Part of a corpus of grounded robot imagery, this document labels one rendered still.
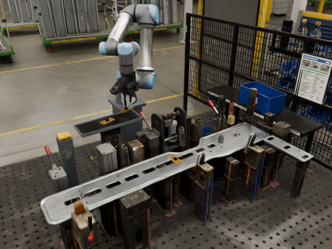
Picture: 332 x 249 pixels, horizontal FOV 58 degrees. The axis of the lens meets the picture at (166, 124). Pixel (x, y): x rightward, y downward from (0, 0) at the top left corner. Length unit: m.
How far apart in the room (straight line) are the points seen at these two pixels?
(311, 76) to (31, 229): 1.91
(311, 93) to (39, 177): 1.88
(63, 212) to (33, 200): 0.61
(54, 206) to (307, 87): 1.69
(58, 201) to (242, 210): 1.02
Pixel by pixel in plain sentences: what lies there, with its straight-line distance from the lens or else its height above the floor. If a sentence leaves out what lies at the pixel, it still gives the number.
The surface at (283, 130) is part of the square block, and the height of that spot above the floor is 1.04.
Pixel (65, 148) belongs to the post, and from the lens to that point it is 1.68.
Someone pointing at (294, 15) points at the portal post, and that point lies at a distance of 6.02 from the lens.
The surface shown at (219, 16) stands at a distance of 4.32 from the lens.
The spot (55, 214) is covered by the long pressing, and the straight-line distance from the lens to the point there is 1.44.
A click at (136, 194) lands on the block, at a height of 1.03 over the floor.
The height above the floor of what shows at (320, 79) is 1.31.
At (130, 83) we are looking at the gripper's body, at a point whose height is 1.37.
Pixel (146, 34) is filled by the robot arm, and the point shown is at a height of 1.56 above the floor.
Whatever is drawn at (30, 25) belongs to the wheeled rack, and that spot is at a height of 0.28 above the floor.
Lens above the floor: 1.96
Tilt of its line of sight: 28 degrees down
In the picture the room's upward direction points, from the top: straight up
